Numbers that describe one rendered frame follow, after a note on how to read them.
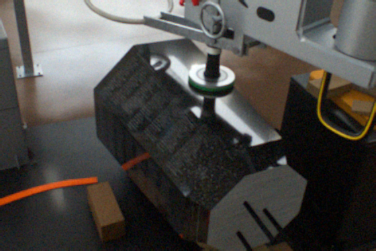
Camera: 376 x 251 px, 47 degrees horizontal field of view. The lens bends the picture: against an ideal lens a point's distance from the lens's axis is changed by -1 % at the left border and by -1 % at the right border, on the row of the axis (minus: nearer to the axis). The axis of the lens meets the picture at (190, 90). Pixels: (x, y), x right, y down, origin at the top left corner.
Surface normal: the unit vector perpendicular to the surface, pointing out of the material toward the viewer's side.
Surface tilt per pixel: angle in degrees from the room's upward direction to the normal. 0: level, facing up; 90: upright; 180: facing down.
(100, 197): 0
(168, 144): 45
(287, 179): 90
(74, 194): 0
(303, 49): 90
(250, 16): 90
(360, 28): 90
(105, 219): 0
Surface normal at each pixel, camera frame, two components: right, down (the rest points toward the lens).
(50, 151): 0.06, -0.86
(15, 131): 0.47, 0.47
